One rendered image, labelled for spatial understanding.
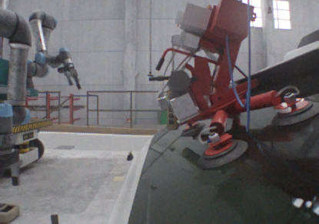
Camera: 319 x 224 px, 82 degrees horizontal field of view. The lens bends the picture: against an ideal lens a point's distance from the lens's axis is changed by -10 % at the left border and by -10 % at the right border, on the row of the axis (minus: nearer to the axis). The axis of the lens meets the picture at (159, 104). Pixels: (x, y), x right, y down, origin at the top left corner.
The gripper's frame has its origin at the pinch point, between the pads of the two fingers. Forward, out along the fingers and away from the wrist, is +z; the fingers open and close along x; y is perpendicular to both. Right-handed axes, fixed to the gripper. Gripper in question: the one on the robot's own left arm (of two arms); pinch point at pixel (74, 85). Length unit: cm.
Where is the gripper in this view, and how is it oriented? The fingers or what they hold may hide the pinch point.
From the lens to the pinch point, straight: 157.7
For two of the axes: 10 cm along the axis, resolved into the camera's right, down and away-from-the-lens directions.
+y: 9.2, -4.0, 0.0
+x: 0.6, 1.3, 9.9
